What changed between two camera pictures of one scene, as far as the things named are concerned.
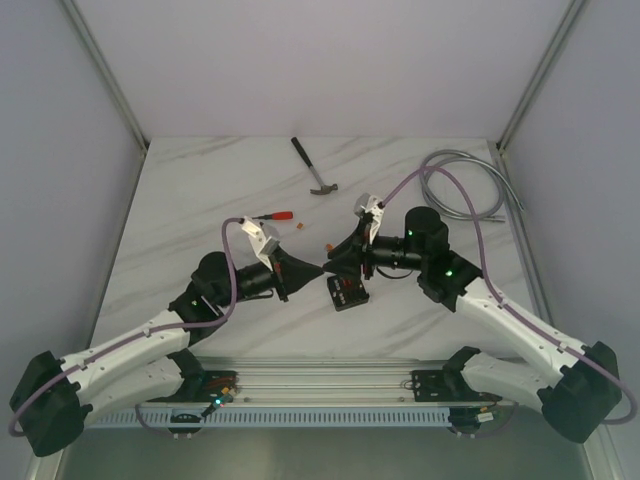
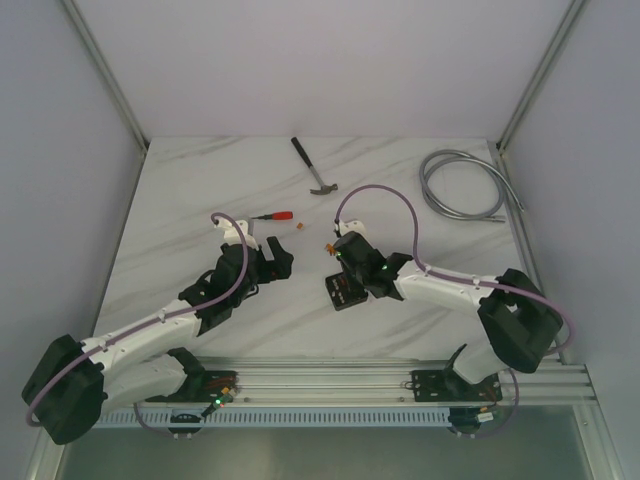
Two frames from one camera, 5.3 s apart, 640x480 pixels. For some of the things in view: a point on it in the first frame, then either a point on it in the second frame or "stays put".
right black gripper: x=347 y=254 → x=343 y=265
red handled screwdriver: x=285 y=215 stays put
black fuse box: x=346 y=292 stays put
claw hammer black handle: x=325 y=189 stays put
